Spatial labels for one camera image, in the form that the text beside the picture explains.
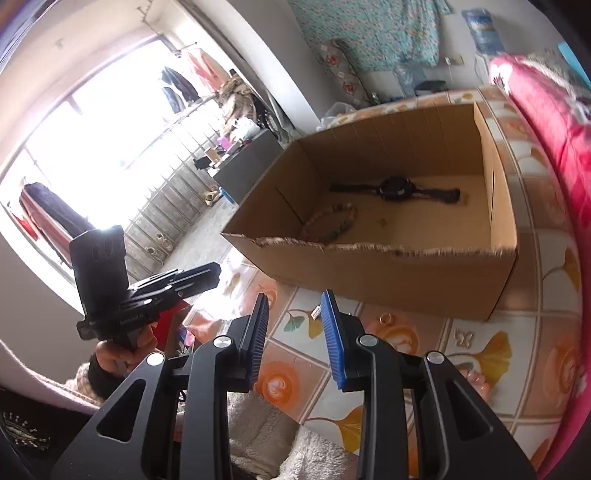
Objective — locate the gold heart pendant earring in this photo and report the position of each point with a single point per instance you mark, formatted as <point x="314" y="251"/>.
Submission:
<point x="464" y="339"/>

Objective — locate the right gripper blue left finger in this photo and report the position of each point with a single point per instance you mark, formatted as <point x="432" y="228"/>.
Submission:
<point x="169" y="417"/>

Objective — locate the white plastic bag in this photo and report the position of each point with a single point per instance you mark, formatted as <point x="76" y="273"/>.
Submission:
<point x="336" y="115"/>

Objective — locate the pink floral bed quilt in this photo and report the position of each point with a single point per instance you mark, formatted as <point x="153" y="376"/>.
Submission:
<point x="562" y="124"/>

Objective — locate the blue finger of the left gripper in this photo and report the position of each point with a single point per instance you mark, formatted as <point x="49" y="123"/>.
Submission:
<point x="182" y="282"/>

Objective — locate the teal floral wall cloth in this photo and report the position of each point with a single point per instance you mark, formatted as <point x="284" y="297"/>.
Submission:
<point x="375" y="35"/>

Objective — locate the grey low cabinet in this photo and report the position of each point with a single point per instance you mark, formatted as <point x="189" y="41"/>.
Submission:
<point x="238" y="173"/>

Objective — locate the gold rectangular drop earring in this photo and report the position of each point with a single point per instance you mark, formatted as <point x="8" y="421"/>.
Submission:
<point x="316" y="313"/>

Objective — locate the operator left hand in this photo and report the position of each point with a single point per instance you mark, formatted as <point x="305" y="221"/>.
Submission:
<point x="117" y="360"/>

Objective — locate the black rice cooker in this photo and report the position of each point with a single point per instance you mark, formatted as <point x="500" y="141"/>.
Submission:
<point x="429" y="87"/>

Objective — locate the patterned rolled cushion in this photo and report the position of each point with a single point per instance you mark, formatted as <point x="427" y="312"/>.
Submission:
<point x="340" y="67"/>

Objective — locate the brown cardboard box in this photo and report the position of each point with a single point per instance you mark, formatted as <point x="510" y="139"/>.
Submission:
<point x="420" y="255"/>

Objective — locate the pink fluffy towel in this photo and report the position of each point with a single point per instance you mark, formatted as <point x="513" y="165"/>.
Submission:
<point x="267" y="444"/>

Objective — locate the blue water dispenser bottle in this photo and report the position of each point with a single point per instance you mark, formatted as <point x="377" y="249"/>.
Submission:
<point x="483" y="31"/>

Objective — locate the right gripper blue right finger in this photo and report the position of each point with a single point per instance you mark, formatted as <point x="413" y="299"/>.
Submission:
<point x="458" y="434"/>

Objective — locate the pink strap digital watch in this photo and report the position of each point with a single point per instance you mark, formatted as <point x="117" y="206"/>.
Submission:
<point x="400" y="189"/>

